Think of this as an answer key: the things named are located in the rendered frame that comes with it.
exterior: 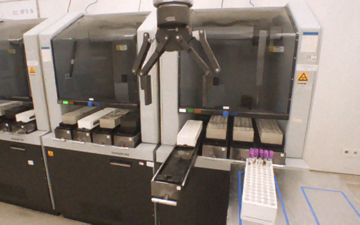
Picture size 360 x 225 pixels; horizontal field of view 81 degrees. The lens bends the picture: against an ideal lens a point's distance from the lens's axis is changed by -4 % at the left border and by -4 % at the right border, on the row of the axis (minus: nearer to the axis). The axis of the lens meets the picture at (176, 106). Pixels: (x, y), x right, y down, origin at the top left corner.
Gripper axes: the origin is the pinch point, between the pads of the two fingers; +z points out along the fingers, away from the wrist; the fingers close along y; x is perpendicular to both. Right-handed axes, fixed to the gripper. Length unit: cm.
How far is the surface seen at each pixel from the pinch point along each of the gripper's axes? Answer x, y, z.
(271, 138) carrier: 74, 35, 34
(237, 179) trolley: 34, 16, 38
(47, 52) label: 75, -107, -17
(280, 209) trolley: 19, 30, 39
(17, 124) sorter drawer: 69, -137, 32
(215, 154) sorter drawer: 67, 5, 43
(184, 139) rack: 62, -11, 33
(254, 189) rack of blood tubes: 19.0, 21.1, 32.8
